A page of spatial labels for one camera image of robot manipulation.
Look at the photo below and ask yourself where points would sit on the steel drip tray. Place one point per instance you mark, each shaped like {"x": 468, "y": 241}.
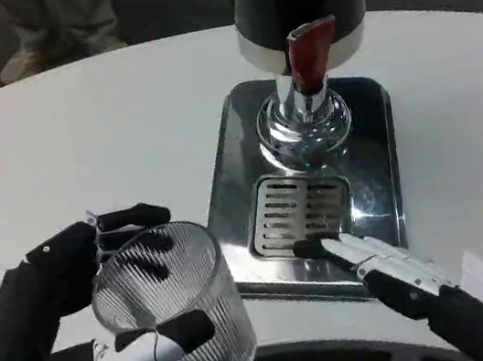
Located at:
{"x": 372, "y": 158}

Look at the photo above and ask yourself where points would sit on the clear ribbed glass cup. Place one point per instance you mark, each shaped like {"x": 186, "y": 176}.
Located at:
{"x": 204, "y": 288}

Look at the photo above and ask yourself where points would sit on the steel slotted drain grid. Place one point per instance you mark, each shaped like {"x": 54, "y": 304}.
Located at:
{"x": 283, "y": 210}

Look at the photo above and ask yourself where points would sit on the person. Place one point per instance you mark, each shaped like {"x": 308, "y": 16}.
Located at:
{"x": 58, "y": 26}

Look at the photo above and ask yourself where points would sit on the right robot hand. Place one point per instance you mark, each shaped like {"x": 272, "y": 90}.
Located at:
{"x": 408, "y": 291}

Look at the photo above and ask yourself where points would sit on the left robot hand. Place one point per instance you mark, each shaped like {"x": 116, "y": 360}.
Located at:
{"x": 56, "y": 267}

